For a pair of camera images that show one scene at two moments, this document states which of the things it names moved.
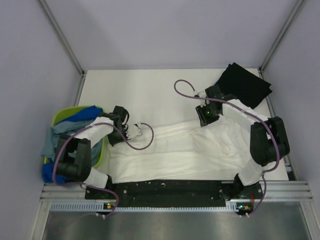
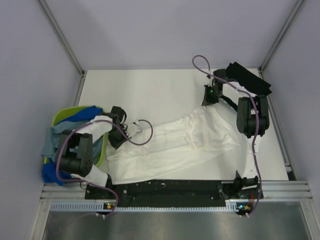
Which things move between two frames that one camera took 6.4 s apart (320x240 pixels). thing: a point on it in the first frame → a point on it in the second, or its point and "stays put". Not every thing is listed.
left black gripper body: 115,137 stays put
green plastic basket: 62,112 stays put
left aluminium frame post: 63,37 stays put
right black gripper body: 207,113 → 210,96
